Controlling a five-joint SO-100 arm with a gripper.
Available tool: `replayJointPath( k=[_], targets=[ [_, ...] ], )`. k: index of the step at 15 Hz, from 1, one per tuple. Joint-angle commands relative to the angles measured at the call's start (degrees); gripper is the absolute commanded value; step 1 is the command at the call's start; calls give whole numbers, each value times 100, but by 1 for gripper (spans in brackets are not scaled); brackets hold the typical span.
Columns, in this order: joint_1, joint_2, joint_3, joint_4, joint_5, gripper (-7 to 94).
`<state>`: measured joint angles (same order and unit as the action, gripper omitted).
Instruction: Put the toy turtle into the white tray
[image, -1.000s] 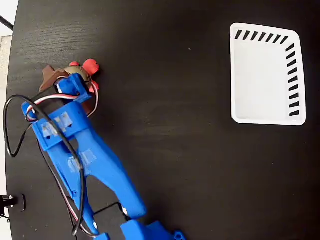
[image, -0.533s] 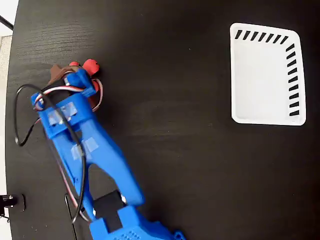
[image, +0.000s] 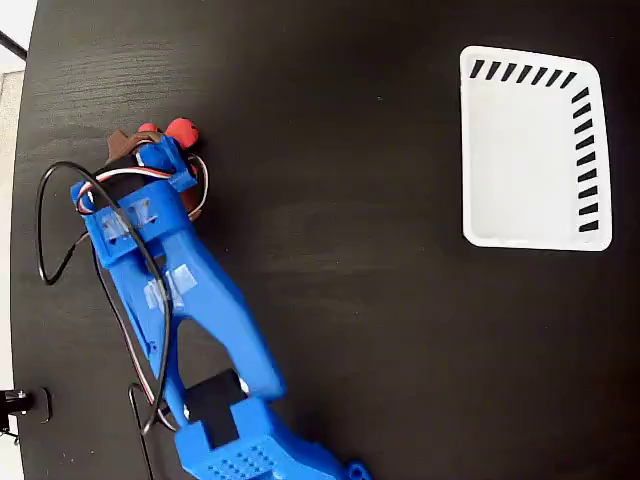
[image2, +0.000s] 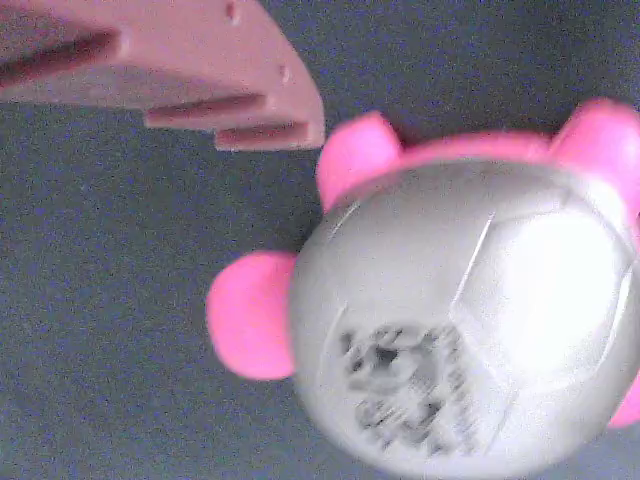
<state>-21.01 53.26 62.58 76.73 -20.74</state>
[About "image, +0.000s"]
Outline long black camera cable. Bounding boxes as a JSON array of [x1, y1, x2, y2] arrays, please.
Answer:
[[36, 160, 174, 437]]

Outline white plastic basket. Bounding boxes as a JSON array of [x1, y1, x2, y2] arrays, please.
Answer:
[[458, 44, 614, 253]]

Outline black rod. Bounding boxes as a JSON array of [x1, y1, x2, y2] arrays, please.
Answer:
[[0, 29, 29, 60]]

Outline black table clamp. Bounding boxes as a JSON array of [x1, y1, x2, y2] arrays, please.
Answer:
[[0, 386, 53, 425]]

